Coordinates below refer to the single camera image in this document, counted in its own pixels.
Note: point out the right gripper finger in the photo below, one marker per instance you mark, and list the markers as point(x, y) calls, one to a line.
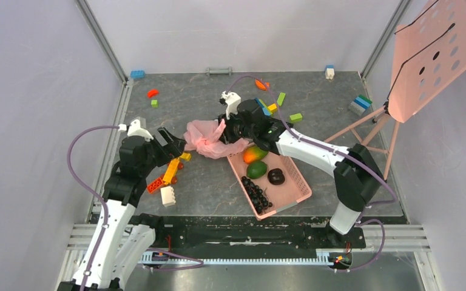
point(232, 133)
point(223, 119)

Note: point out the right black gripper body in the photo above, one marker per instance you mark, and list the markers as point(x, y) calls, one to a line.
point(230, 127)

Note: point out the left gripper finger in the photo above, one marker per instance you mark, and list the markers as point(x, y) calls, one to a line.
point(165, 154)
point(171, 139)

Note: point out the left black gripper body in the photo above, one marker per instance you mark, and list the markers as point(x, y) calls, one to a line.
point(151, 159)

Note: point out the pink plastic bag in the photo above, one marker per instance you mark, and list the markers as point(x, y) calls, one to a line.
point(204, 138)

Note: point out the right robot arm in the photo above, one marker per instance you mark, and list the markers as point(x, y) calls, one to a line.
point(355, 173)

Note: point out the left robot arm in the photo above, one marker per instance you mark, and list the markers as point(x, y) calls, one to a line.
point(120, 236)

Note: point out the orange green fake mango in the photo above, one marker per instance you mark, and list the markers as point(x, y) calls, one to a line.
point(253, 154)

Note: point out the green fake avocado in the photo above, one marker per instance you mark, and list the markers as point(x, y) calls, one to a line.
point(256, 169)

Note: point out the dark fake plum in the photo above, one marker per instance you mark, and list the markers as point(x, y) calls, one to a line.
point(276, 177)

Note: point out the black fake grape bunch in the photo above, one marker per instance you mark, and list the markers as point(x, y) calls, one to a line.
point(256, 195)

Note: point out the red blue green brick cluster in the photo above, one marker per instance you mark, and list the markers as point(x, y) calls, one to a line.
point(264, 107)

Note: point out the yellow orange toy brick vehicle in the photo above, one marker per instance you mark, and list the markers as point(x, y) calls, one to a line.
point(170, 175)

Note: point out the yellow block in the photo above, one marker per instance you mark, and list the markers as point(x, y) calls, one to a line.
point(272, 108)

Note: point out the white toy brick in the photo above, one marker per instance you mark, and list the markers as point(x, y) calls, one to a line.
point(168, 196)

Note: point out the orange curved block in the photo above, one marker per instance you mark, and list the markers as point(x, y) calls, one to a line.
point(261, 85)

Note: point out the tall green block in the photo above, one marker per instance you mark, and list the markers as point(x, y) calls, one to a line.
point(281, 98)

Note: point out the green block near microphone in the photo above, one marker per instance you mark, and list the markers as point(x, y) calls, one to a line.
point(297, 117)

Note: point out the red curved block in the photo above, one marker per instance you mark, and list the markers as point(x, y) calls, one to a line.
point(151, 93)

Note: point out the blue brick at corner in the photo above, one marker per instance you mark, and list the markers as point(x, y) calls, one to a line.
point(137, 74)

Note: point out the pink plastic basket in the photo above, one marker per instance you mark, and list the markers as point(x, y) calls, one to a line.
point(293, 191)

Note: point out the blue white brick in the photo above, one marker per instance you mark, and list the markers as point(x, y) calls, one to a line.
point(329, 72)

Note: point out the grey blue green brick stack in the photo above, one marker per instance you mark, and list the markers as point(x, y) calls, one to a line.
point(360, 105)

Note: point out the pink perforated music stand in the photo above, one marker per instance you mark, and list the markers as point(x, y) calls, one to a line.
point(429, 54)

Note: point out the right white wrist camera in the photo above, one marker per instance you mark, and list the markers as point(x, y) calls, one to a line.
point(231, 100)

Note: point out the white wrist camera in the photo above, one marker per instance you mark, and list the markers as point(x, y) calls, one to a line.
point(231, 100)
point(137, 127)

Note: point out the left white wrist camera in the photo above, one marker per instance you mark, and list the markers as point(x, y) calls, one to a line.
point(137, 127)

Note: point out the grey metal handle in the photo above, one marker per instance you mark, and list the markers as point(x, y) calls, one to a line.
point(218, 71)

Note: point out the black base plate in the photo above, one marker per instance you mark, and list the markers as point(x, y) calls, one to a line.
point(235, 237)

